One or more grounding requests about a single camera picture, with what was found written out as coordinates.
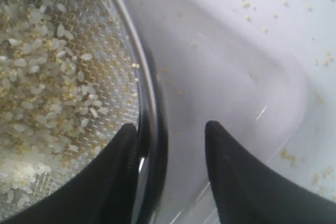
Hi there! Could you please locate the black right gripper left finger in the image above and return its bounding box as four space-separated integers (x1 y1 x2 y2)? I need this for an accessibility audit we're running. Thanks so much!
4 123 139 223

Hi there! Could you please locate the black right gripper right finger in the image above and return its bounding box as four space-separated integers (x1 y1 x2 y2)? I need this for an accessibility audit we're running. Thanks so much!
205 121 335 223

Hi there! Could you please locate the round steel mesh sieve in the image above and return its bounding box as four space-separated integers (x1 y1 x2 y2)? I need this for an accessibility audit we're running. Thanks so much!
1 0 168 223

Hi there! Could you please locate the rice and millet mixture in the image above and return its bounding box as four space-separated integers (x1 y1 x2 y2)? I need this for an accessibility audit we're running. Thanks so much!
1 0 139 217

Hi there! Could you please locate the white plastic tray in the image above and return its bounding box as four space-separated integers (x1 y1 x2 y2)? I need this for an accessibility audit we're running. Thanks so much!
124 0 335 223

